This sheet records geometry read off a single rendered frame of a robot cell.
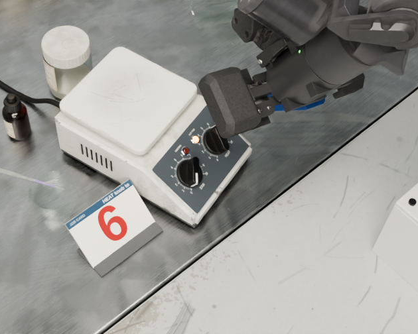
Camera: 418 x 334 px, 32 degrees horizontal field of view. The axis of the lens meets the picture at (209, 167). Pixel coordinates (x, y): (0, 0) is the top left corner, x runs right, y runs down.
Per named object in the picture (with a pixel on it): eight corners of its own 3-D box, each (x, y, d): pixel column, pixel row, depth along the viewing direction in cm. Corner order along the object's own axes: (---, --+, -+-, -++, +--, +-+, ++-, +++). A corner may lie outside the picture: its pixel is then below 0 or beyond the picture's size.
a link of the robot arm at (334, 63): (427, 26, 64) (346, -32, 61) (415, 78, 62) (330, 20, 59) (375, 57, 70) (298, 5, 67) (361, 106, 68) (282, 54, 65)
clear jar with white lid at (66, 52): (89, 65, 99) (85, 21, 92) (98, 99, 96) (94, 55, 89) (44, 72, 98) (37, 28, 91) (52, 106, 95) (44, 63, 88)
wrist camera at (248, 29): (335, 34, 70) (306, -29, 71) (278, 50, 66) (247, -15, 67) (298, 59, 75) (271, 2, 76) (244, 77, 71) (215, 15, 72)
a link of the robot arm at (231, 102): (409, 63, 72) (383, 6, 73) (267, 113, 62) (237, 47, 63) (355, 92, 79) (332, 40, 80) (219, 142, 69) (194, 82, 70)
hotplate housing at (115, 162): (251, 157, 92) (259, 116, 85) (194, 233, 85) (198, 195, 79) (107, 79, 98) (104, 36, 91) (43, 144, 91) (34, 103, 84)
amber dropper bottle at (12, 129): (30, 120, 93) (22, 83, 87) (32, 139, 91) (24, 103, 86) (5, 124, 92) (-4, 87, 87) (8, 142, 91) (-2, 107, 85)
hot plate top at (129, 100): (200, 91, 87) (201, 86, 86) (141, 159, 81) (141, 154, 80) (118, 48, 90) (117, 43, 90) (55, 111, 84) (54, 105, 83)
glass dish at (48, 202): (20, 199, 86) (18, 189, 85) (58, 172, 89) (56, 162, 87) (50, 228, 84) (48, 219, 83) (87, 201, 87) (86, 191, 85)
